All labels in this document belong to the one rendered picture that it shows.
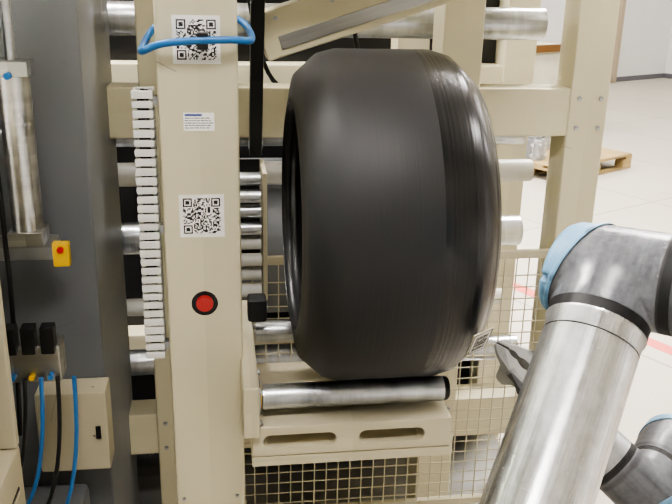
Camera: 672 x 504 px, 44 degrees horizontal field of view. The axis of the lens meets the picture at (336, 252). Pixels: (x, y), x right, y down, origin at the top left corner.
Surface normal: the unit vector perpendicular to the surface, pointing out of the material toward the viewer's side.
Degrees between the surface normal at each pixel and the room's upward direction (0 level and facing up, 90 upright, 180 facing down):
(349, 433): 90
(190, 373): 90
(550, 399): 43
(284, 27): 90
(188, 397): 90
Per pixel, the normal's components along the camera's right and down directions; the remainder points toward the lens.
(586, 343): -0.20, -0.48
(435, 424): 0.14, 0.32
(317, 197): -0.57, -0.03
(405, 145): 0.12, -0.32
